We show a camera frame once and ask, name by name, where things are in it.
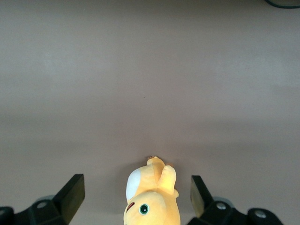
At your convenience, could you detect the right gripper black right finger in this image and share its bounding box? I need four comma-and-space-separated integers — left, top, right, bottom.
187, 175, 285, 225

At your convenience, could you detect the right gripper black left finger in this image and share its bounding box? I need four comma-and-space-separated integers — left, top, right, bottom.
0, 173, 86, 225

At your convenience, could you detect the yellow plush toy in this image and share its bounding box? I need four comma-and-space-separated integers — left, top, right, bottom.
123, 156, 181, 225

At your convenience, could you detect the black curved cable loop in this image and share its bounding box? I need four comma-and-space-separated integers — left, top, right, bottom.
264, 0, 300, 9

